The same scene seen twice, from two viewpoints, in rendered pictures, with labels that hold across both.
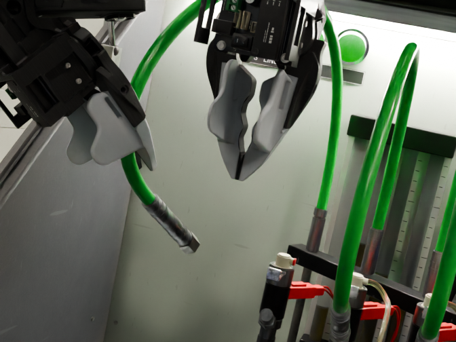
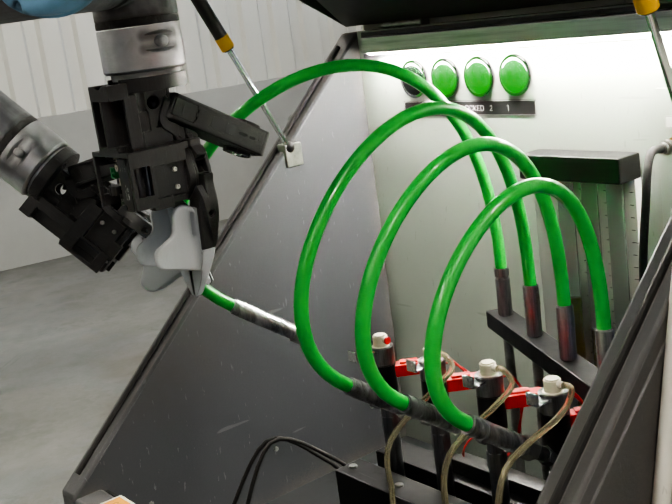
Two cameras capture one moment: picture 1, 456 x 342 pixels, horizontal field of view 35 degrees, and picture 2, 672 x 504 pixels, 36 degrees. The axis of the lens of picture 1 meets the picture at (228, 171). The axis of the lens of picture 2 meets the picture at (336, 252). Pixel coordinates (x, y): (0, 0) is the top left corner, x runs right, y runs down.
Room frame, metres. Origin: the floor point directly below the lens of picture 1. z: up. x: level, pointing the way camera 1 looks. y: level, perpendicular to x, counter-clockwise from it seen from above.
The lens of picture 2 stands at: (-0.11, -0.70, 1.49)
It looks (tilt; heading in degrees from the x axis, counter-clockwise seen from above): 13 degrees down; 37
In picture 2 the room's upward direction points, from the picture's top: 8 degrees counter-clockwise
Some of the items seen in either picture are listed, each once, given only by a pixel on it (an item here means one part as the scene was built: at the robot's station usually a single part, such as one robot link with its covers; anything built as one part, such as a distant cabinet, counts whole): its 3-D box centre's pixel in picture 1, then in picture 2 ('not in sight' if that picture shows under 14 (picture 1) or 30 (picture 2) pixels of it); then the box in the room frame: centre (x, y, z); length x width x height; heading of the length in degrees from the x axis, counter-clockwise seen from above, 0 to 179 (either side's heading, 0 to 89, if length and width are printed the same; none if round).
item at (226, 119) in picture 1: (224, 119); (165, 250); (0.56, 0.01, 1.28); 0.06 x 0.03 x 0.09; 164
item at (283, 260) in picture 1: (283, 267); (381, 346); (0.76, -0.08, 1.12); 0.02 x 0.02 x 0.03
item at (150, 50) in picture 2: not in sight; (144, 52); (0.55, -0.01, 1.47); 0.08 x 0.08 x 0.05
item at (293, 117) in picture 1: (288, 71); (196, 202); (0.57, -0.03, 1.33); 0.05 x 0.02 x 0.09; 74
